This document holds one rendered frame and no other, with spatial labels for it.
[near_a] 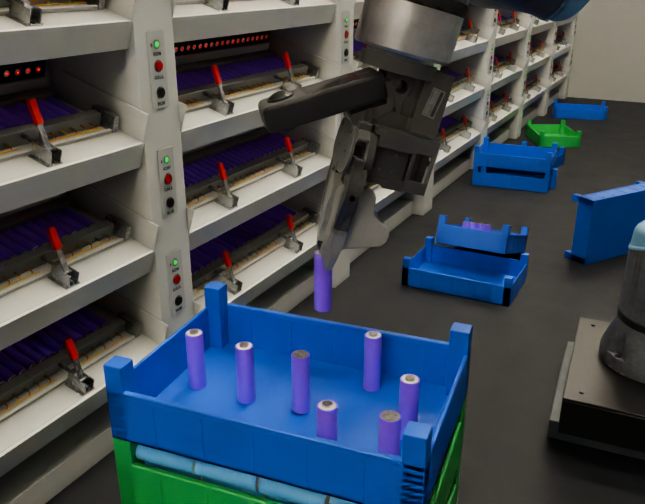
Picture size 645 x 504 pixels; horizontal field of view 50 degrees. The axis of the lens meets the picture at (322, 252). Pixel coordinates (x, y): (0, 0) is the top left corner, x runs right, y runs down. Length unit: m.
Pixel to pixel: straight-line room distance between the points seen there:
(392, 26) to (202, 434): 0.39
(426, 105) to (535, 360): 1.07
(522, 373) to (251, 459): 1.04
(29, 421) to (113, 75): 0.56
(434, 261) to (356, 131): 1.50
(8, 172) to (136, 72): 0.27
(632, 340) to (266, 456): 0.88
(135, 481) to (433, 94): 0.46
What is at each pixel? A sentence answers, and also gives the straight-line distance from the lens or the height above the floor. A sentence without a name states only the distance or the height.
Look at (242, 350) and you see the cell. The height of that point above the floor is 0.47.
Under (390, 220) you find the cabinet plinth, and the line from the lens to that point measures 2.34.
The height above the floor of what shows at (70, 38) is 0.72.
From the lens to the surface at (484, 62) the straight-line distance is 3.09.
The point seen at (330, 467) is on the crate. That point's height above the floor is 0.43.
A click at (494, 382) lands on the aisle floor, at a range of 1.55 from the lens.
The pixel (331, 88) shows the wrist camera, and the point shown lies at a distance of 0.64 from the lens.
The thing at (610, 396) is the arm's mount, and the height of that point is 0.13.
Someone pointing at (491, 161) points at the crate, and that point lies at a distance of 2.91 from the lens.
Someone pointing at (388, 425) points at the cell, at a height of 0.47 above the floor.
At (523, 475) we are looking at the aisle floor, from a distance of 1.32.
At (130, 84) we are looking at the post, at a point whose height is 0.64.
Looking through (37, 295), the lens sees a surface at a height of 0.37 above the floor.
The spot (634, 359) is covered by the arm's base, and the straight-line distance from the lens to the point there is 1.37.
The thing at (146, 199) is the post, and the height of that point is 0.45.
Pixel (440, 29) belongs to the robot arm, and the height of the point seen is 0.76.
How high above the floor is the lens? 0.81
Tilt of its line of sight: 22 degrees down
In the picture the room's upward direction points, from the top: straight up
